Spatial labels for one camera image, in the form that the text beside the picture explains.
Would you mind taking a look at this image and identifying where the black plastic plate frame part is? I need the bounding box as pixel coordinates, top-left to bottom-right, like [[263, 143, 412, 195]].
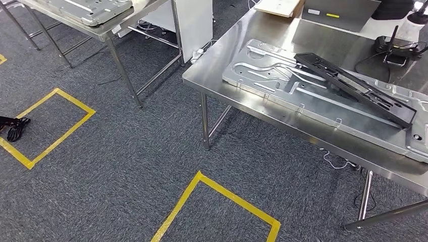
[[294, 52, 417, 130]]

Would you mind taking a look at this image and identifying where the stainless steel workbench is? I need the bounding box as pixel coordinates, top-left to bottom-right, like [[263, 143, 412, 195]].
[[182, 0, 428, 231]]

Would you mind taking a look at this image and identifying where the stamped sheet metal panel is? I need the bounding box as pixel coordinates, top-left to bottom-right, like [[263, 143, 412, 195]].
[[222, 39, 428, 164], [36, 0, 134, 27]]

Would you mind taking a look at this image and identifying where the white cabinet panel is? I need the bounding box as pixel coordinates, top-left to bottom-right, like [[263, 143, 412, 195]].
[[142, 0, 214, 64]]

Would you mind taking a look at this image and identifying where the stainless steel table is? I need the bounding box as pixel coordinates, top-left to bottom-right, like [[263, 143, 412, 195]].
[[0, 0, 185, 109]]

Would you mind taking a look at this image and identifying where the grey flat case with labels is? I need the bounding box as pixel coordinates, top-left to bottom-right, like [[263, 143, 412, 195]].
[[301, 0, 382, 33]]

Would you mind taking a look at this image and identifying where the black remote controller with antenna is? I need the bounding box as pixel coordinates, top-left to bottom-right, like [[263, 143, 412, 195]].
[[373, 25, 428, 68]]

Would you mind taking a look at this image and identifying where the person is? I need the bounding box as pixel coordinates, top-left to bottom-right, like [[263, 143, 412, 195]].
[[0, 115, 31, 143]]

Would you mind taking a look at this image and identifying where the black bag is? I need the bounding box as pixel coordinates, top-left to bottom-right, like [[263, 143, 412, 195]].
[[371, 0, 415, 21]]

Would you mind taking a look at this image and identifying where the white bottle with black cap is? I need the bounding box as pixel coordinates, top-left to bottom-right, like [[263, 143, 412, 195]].
[[398, 2, 428, 43]]

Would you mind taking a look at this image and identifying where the white cable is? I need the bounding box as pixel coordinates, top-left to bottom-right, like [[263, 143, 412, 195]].
[[319, 150, 357, 170]]

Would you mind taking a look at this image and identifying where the black cable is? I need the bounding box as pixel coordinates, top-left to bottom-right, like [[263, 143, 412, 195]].
[[354, 50, 392, 84]]

